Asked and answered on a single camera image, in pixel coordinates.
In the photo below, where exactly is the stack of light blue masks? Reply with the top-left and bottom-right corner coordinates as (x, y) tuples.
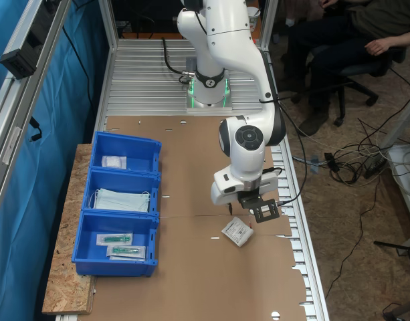
(88, 187), (150, 213)

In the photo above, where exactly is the blue bin with masks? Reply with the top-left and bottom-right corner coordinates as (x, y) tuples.
(81, 167), (163, 217)

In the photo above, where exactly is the OSB wood board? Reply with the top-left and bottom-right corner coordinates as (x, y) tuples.
(41, 143), (97, 316)

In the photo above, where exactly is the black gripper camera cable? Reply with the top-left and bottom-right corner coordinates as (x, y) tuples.
(258, 49), (308, 206)

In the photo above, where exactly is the black power strip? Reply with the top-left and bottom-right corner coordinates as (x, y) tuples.
(363, 156), (388, 179)

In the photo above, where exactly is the gauze pad in clear bag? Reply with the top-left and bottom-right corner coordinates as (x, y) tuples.
(101, 154), (128, 169)

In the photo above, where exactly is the person's hand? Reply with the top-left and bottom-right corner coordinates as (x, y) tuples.
(364, 37), (393, 57)

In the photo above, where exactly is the person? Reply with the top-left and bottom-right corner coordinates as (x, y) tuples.
(278, 0), (410, 136)

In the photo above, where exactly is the aluminium frame post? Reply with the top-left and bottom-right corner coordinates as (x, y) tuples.
(259, 0), (280, 51)
(98, 0), (119, 46)

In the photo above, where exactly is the black gripper camera bracket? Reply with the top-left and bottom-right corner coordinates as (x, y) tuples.
(237, 191), (280, 225)

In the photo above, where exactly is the tangle of floor cables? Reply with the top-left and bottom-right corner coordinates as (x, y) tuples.
(324, 116), (410, 185)

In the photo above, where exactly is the blue bin with gauze packets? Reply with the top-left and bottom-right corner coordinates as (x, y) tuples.
(90, 130), (163, 175)

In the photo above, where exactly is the white cup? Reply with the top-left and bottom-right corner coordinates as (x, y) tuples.
(247, 6), (262, 31)

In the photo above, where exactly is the black power adapter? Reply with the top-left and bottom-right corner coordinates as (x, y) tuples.
(324, 152), (340, 173)

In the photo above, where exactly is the white printed sterile packet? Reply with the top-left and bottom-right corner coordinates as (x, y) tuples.
(221, 216), (255, 249)

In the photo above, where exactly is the long black floor cable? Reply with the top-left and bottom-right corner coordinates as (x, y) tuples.
(326, 179), (382, 299)

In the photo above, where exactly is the aluminium profile beam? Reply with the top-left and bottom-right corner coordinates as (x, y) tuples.
(0, 0), (72, 232)

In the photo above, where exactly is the brown cardboard table cover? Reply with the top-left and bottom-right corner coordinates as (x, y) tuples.
(82, 114), (308, 321)

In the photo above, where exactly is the black box on beam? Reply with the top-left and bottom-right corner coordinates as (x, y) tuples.
(0, 47), (37, 80)

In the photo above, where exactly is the blue bin with syringe packets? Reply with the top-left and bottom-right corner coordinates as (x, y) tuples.
(71, 210), (159, 278)

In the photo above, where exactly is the black hanging cable plug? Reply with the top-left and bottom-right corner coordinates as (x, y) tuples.
(28, 116), (43, 142)

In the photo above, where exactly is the green syringe in clear packet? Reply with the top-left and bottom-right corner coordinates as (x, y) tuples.
(96, 232), (134, 247)
(106, 245), (148, 261)

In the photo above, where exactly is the black office chair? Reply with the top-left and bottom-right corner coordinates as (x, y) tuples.
(307, 45), (407, 128)

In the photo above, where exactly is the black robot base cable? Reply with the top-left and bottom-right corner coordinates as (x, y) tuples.
(161, 36), (193, 85)

